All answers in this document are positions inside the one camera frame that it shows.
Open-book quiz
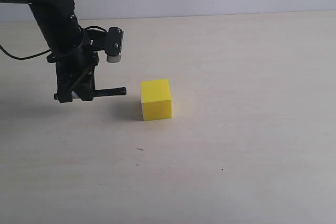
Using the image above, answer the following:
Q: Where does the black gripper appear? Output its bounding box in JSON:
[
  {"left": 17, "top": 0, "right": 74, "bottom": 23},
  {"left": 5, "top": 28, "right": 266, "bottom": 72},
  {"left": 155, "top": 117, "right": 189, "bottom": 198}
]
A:
[{"left": 47, "top": 28, "right": 107, "bottom": 103}]

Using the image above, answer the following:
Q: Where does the black and white marker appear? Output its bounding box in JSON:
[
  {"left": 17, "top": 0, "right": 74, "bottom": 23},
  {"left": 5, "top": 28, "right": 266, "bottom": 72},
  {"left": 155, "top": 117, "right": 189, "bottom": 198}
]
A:
[{"left": 72, "top": 87, "right": 127, "bottom": 99}]

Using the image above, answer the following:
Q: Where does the yellow cube block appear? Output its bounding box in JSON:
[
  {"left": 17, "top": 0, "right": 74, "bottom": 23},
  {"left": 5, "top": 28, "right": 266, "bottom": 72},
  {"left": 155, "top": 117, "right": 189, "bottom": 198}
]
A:
[{"left": 140, "top": 79, "right": 172, "bottom": 121}]

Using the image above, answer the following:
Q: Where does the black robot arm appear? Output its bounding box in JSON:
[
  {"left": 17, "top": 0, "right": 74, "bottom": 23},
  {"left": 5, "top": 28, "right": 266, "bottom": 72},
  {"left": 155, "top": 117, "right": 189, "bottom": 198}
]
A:
[{"left": 1, "top": 0, "right": 116, "bottom": 103}]

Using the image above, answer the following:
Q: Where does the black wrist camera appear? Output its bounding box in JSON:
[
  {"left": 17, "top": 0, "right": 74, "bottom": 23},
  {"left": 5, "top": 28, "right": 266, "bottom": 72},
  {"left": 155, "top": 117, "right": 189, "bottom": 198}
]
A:
[{"left": 104, "top": 27, "right": 124, "bottom": 63}]

